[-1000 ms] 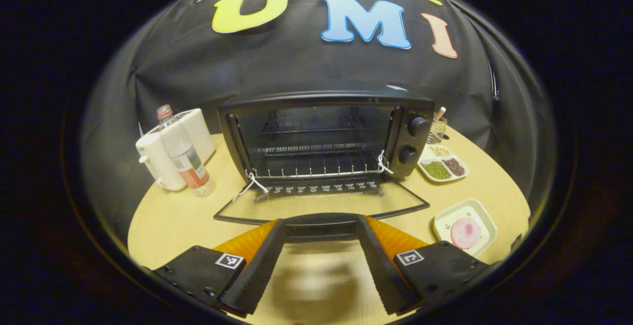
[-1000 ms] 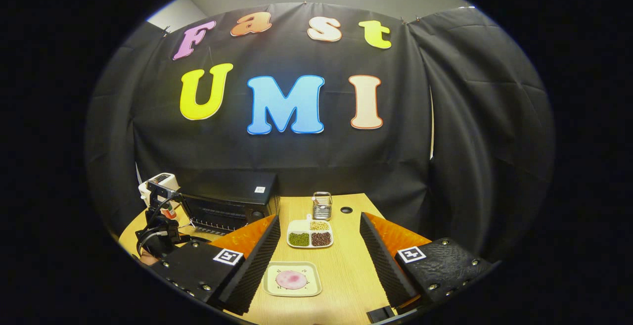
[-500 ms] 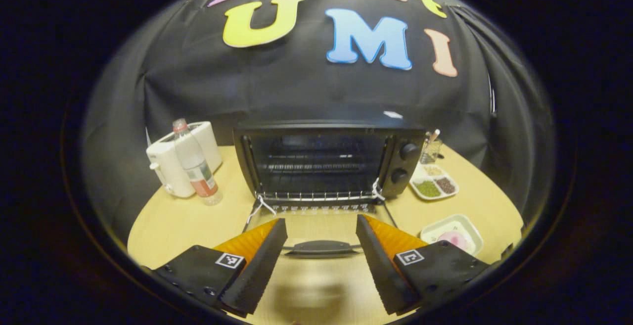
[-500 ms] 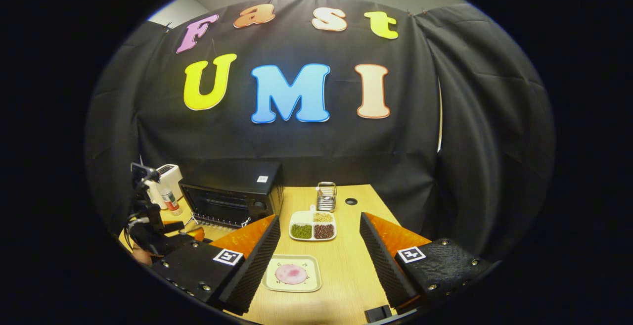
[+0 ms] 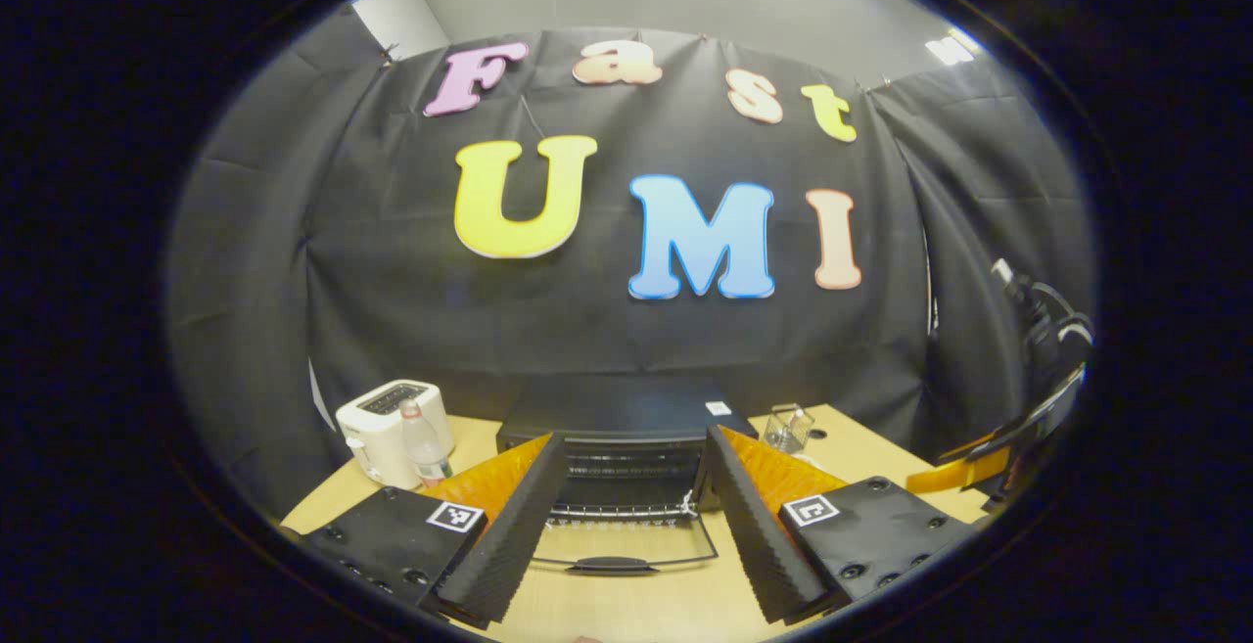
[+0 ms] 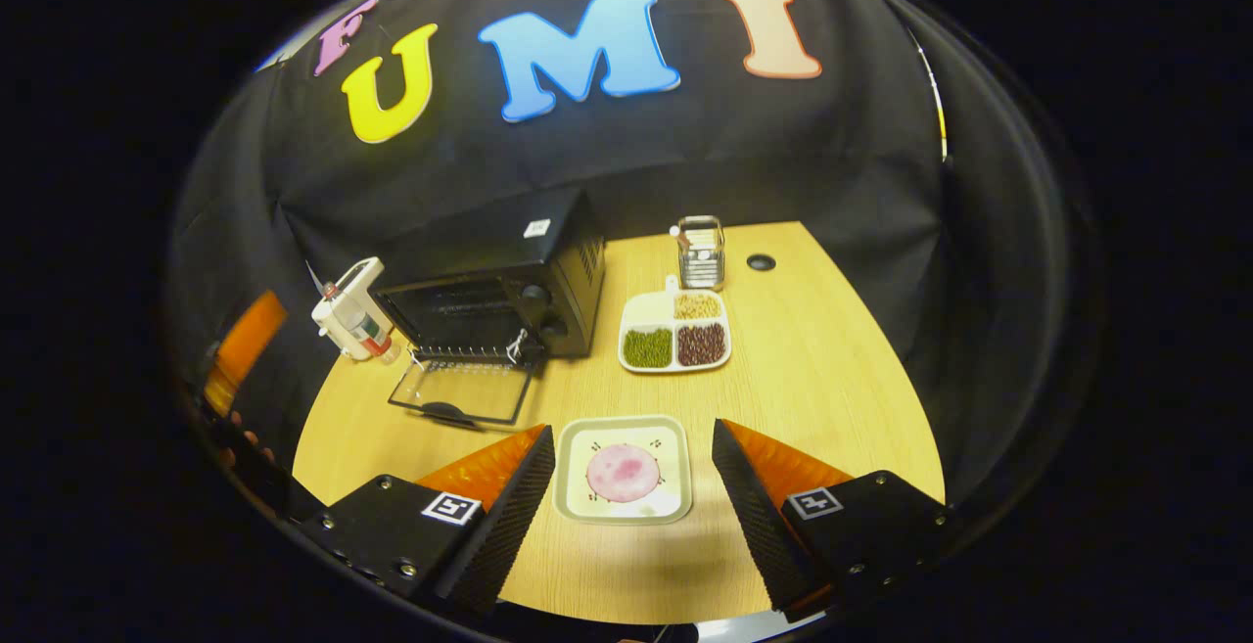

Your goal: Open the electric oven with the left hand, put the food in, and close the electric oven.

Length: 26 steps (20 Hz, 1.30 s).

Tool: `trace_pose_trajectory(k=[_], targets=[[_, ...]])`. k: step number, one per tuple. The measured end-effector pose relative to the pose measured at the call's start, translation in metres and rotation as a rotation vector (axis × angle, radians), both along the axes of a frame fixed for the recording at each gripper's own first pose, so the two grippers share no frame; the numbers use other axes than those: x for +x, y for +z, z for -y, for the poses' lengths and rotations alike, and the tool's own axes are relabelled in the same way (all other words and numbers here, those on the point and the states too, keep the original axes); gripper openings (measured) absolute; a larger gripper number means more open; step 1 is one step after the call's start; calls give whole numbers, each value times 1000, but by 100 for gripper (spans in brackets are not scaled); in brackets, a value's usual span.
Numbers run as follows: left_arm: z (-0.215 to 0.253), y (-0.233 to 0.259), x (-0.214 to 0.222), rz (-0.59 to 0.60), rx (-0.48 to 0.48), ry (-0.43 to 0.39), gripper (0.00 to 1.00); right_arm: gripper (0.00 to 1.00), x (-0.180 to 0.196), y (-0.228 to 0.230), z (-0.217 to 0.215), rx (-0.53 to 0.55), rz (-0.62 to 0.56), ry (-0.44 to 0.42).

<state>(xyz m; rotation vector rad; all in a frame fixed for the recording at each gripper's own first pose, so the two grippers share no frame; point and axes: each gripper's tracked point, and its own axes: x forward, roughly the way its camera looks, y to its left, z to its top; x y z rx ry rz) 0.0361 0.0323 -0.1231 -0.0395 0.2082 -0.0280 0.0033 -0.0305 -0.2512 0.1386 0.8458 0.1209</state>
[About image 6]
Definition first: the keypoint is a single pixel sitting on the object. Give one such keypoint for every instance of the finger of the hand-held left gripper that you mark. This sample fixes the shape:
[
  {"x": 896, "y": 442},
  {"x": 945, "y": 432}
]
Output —
[{"x": 245, "y": 349}]

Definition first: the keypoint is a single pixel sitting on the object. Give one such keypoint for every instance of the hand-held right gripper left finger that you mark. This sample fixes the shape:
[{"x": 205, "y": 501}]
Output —
[{"x": 509, "y": 526}]

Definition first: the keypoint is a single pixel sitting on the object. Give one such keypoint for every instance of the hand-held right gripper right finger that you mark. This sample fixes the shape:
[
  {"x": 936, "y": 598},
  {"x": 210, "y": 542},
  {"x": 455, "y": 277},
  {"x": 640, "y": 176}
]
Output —
[{"x": 759, "y": 526}]

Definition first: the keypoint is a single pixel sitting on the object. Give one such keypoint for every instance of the square cream plate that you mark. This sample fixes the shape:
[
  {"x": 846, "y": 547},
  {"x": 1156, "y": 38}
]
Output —
[{"x": 578, "y": 506}]

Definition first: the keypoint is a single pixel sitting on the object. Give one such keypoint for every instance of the pink ham slice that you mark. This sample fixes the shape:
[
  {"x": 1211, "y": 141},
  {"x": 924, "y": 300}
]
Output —
[{"x": 624, "y": 473}]

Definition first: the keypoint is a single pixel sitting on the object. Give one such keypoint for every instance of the black electric oven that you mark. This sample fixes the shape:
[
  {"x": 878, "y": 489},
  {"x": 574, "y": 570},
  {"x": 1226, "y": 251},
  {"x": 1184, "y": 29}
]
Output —
[{"x": 489, "y": 242}]

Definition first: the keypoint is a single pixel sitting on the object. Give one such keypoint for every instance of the metal oven rack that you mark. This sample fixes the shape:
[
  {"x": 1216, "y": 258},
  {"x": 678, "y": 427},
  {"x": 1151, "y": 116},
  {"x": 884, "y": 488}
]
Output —
[{"x": 470, "y": 361}]

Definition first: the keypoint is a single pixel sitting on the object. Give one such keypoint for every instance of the clear bottle with red label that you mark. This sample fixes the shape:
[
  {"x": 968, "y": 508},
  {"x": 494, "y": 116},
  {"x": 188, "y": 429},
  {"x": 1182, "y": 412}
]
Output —
[{"x": 372, "y": 338}]

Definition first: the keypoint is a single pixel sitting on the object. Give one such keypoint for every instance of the white toaster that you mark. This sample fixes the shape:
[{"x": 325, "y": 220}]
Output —
[{"x": 357, "y": 276}]

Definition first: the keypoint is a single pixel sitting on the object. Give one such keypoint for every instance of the pile of red beans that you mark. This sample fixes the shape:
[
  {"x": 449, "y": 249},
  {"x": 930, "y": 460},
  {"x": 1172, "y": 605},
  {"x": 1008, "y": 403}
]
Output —
[{"x": 702, "y": 344}]

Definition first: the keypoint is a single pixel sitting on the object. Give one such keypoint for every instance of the pile of green beans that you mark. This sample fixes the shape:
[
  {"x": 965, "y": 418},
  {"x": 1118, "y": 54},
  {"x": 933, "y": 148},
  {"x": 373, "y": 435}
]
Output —
[{"x": 648, "y": 347}]

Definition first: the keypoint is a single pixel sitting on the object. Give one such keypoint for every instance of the pile of yellow beans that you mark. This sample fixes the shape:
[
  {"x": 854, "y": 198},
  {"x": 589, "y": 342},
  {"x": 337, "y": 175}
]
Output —
[{"x": 697, "y": 306}]

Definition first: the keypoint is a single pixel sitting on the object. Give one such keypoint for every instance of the white divided plate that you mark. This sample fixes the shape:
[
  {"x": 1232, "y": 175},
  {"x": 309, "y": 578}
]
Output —
[{"x": 648, "y": 312}]

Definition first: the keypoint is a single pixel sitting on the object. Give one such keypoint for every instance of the black table grommet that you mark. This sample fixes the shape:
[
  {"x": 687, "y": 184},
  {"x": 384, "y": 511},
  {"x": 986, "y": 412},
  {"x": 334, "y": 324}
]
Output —
[{"x": 761, "y": 262}]

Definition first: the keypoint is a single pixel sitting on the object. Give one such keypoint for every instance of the black backdrop cloth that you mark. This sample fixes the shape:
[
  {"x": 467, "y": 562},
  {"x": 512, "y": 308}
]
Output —
[{"x": 783, "y": 154}]

